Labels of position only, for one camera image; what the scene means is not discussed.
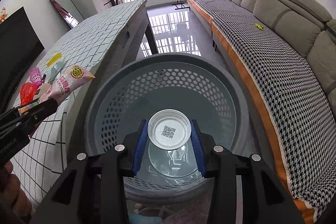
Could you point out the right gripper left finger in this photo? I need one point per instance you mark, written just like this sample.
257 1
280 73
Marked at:
91 189

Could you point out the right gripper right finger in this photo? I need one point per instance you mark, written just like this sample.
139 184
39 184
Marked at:
265 200

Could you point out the pink snack packet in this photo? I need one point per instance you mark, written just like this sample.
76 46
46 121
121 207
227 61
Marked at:
61 88

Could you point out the yellow plastic lid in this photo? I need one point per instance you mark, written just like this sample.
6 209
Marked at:
54 59

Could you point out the clear plastic cup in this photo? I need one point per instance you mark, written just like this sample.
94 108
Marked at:
169 129

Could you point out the light blue wipes packet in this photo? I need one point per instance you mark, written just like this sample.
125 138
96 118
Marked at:
54 69

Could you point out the person's left hand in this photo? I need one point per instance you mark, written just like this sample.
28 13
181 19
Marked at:
12 194

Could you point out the red plastic bag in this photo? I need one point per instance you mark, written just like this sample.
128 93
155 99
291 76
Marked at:
27 93

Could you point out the white grid tablecloth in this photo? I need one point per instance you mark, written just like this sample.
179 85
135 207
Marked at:
102 44

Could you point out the black television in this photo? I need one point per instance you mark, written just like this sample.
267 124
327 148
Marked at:
20 46

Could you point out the houndstooth sofa cover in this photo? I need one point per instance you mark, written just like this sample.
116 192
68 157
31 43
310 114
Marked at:
294 119

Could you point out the grey perforated laundry basket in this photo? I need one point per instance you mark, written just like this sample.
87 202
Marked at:
182 82

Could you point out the plush toy row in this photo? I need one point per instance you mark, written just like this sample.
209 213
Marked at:
3 15

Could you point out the leaning floor mirror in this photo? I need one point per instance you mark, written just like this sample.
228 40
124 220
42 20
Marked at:
68 11

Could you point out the small yellow toy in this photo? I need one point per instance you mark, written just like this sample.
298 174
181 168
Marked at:
259 26

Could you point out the grey sectional sofa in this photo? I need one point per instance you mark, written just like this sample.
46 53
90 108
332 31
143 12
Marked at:
307 27

